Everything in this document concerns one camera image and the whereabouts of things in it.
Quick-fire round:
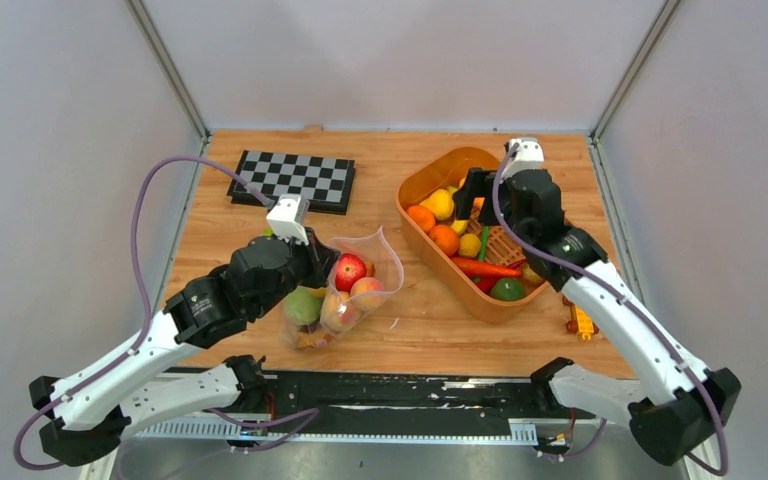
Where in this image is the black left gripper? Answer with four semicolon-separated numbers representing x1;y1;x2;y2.
252;225;343;320

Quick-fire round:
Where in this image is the green toy cabbage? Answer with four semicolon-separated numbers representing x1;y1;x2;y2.
282;287;323;327

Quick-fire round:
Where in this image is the orange toy sausage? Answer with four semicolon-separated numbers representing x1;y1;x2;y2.
295;330;335;350

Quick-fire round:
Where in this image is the red toy apple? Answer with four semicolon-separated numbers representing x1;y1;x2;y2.
334;253;368;292

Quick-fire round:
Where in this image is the clear zip top bag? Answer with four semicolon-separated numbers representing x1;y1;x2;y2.
280;228;404;350

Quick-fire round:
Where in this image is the orange plastic basket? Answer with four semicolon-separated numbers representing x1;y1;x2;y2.
395;146;569;324

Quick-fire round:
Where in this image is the pink toy peach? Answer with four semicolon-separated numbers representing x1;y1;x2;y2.
350;277;388;313

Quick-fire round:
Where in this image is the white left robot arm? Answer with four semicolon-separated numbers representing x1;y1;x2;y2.
29;229;340;467

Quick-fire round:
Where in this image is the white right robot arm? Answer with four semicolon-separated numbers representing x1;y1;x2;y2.
454;168;742;477

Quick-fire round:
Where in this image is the green toy bean pod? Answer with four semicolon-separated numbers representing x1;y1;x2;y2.
476;226;490;262

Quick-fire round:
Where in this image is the brown toy potato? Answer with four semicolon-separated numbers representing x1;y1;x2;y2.
521;264;545;286

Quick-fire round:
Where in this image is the small yellow toy fruit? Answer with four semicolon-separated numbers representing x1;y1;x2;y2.
457;233;482;259

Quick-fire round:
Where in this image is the red toy chili pepper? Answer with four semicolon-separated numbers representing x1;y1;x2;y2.
451;257;520;278

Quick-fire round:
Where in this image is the green toy lime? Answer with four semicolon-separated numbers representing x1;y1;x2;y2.
489;277;527;302

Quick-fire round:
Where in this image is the orange toy fruit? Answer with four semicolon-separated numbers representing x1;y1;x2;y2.
405;205;437;233
427;225;460;257

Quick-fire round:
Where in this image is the black white checkerboard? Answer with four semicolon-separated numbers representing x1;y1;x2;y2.
236;150;356;215

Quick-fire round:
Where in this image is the yellow brick toy car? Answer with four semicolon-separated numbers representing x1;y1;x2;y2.
562;297;600;341

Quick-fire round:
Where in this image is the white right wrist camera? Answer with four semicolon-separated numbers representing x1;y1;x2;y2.
502;136;545;180

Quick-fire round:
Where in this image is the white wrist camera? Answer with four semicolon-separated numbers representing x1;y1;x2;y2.
266;193;309;246
502;136;545;180

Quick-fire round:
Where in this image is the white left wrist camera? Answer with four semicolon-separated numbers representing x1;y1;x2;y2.
266;193;309;246

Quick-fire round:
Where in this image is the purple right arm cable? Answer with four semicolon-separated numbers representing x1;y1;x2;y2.
491;146;731;478

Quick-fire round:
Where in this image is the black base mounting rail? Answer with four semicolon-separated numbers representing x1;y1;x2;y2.
224;370;593;438

